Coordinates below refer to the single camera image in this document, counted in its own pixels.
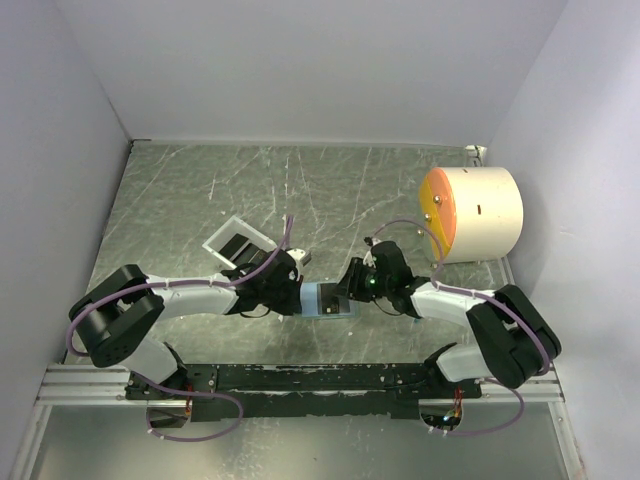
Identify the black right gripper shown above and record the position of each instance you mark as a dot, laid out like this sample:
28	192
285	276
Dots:
350	284

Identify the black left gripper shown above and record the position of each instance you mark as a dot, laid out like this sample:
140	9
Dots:
293	306

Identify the green card holder wallet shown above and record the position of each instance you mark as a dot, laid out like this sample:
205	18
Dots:
308	299

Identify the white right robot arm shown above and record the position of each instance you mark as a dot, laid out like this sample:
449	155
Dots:
511	342

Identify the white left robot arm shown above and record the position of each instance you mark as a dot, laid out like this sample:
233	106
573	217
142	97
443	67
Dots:
111	323

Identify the black cards in tray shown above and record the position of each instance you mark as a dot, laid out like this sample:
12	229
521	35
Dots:
240	250

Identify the white card tray box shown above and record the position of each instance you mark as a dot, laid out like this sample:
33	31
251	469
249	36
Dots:
232	226

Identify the white cylinder with orange lid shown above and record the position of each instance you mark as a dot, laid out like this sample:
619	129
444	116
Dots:
472	213

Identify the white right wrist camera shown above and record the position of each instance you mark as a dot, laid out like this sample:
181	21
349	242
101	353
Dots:
369	257

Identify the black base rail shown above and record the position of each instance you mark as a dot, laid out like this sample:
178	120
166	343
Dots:
295	391

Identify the aluminium frame profile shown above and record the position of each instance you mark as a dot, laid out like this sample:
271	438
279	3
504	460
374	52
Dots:
82	385

